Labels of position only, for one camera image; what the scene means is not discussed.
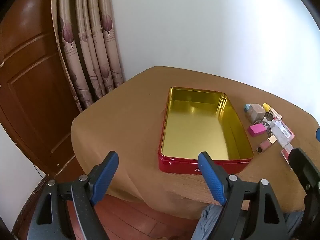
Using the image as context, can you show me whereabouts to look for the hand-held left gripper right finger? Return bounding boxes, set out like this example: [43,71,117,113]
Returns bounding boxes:
[197,151,288,240]

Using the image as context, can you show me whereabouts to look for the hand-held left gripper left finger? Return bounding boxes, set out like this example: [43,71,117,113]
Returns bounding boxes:
[26,151,119,240]

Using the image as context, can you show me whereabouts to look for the clear box with red content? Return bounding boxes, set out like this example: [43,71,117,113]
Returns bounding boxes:
[280,144,294,160]

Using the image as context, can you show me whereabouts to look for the clear labelled plastic box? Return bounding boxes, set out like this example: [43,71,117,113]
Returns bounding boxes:
[271,119,295,148]

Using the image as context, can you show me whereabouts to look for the red tin box gold inside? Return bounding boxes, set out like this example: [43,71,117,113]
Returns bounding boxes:
[157,87,254,174]

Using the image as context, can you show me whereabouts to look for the clear plastic round-cup tray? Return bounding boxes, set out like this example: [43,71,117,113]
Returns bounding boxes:
[260,112,275,133]

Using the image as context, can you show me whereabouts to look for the pink block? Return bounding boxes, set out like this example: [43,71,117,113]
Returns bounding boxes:
[248,124,263,137]

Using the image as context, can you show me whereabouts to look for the brown cardboard box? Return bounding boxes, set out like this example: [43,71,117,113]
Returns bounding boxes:
[249,104,266,124]

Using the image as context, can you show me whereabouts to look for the person's blue jeans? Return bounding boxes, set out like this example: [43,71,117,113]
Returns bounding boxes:
[191,204,307,240]

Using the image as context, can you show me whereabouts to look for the brown tablecloth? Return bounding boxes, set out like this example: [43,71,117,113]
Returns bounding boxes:
[71,66,320,220]

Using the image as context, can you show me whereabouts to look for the brown wooden door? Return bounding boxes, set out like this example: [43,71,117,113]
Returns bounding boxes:
[0,0,85,178]

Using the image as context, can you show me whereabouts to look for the beige leaf-print curtain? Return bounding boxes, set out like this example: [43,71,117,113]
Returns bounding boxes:
[51,0,125,113]

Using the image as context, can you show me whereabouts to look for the thin black cable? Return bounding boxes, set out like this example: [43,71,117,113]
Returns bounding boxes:
[31,164,44,178]

